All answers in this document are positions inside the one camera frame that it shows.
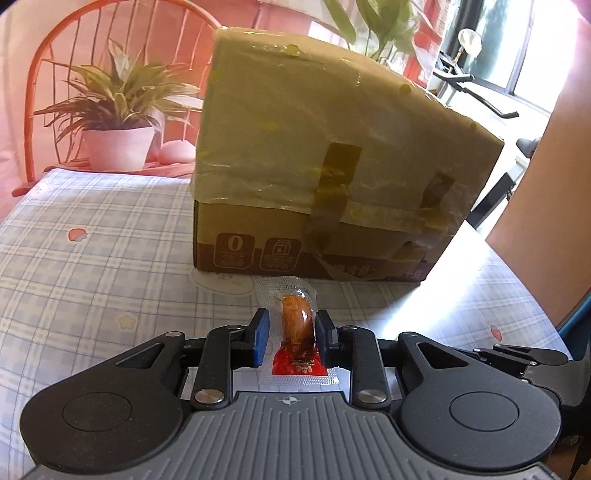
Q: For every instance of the printed room wall poster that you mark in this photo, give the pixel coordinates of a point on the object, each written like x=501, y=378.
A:
x=152, y=46

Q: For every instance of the white round object on rod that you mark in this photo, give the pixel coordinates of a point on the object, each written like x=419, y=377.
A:
x=471, y=40

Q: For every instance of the wooden panel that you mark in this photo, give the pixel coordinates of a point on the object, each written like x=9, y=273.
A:
x=554, y=207

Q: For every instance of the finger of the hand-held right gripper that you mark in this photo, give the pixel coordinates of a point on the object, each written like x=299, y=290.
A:
x=535, y=354
x=501, y=364

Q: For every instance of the blue checked strawberry tablecloth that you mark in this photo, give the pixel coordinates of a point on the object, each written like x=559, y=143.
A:
x=92, y=277

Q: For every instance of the black exercise bike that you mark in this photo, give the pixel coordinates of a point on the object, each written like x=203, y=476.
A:
x=461, y=78

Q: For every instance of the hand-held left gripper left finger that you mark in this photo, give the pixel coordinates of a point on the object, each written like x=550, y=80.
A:
x=261, y=339

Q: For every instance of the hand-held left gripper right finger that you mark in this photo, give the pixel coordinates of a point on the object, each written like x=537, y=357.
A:
x=325, y=341

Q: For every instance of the dark framed window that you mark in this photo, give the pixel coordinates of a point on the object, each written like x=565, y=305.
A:
x=521, y=46

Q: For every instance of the taped brown cardboard box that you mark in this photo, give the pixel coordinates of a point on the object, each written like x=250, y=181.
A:
x=323, y=138

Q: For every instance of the clear sausage packet red label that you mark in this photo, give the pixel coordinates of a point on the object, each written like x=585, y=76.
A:
x=293, y=318

